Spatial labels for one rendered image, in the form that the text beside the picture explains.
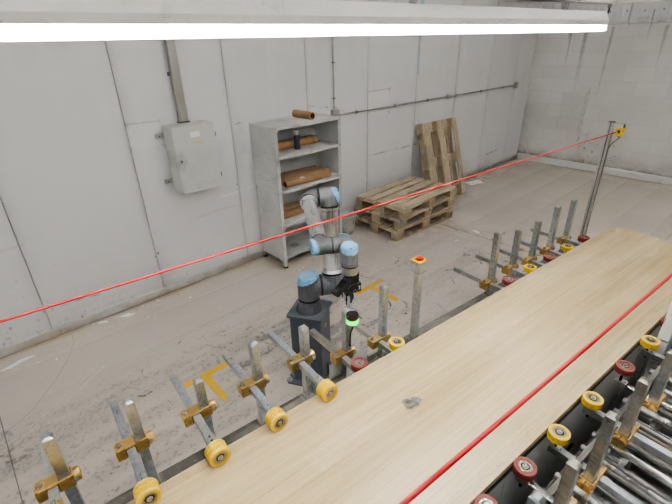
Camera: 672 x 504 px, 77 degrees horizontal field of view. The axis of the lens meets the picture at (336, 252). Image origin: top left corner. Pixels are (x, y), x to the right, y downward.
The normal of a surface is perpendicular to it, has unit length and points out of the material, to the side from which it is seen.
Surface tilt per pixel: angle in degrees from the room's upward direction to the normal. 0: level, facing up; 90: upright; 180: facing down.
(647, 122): 90
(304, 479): 0
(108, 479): 0
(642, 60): 90
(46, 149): 90
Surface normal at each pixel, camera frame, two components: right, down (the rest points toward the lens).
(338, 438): -0.02, -0.90
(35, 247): 0.68, 0.32
